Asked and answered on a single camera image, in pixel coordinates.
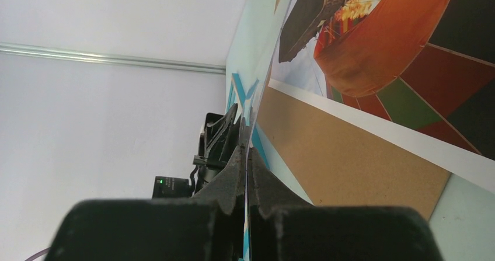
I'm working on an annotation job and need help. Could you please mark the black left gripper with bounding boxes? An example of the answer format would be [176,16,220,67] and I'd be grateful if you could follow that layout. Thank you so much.
[152,103,253,199]

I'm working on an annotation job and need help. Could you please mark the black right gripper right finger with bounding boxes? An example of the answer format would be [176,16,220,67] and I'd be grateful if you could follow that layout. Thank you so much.
[248,148,442,260]

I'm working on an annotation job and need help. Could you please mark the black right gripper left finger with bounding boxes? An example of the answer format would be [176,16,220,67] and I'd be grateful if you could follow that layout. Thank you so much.
[46,147,245,260]

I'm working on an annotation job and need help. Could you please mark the hot air balloon photo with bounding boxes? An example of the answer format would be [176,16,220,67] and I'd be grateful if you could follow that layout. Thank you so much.
[271,0,494,192]

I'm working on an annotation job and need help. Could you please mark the wooden picture frame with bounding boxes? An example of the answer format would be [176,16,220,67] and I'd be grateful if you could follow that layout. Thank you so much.
[227,73,269,260]

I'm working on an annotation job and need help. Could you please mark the aluminium wall rail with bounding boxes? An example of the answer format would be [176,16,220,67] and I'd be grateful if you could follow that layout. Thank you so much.
[1,42,226,75]

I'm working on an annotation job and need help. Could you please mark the brown frame backing board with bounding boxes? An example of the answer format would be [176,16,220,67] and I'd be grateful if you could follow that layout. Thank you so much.
[257,88,450,218]

